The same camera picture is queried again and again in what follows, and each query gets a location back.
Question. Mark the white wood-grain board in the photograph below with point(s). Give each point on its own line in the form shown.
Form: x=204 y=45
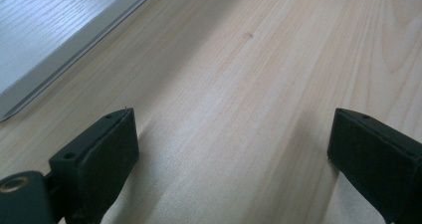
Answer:
x=40 y=31

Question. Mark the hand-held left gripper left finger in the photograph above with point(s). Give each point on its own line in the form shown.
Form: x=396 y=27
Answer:
x=99 y=164

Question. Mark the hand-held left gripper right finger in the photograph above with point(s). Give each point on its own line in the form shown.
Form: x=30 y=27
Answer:
x=378 y=161

